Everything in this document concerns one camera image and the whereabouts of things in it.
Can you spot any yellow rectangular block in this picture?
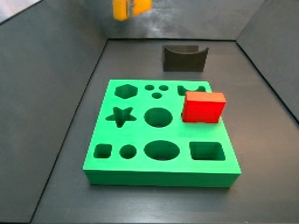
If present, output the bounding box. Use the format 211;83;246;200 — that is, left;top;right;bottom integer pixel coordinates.
112;0;152;21

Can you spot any green shape sorting board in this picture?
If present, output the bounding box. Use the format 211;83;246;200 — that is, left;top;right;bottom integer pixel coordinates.
83;80;242;187

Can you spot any black curved fixture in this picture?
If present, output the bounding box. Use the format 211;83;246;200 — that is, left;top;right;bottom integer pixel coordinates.
163;45;210;72

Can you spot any red cube block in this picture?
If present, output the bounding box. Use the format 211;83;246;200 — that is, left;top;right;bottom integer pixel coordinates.
182;91;227;123

